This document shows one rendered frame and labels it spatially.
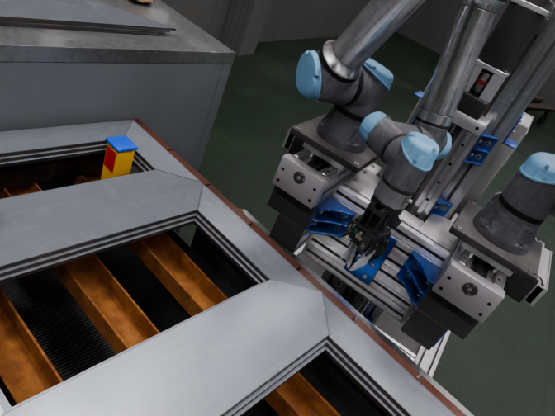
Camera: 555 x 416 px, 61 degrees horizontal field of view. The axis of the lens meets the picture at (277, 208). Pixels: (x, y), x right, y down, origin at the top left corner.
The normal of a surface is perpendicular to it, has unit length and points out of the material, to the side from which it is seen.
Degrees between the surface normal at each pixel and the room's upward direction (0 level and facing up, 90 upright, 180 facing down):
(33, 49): 90
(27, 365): 0
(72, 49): 90
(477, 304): 90
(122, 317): 0
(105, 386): 0
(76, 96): 90
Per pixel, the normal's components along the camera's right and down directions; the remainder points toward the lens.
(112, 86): 0.69, 0.59
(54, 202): 0.35, -0.77
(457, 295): -0.51, 0.32
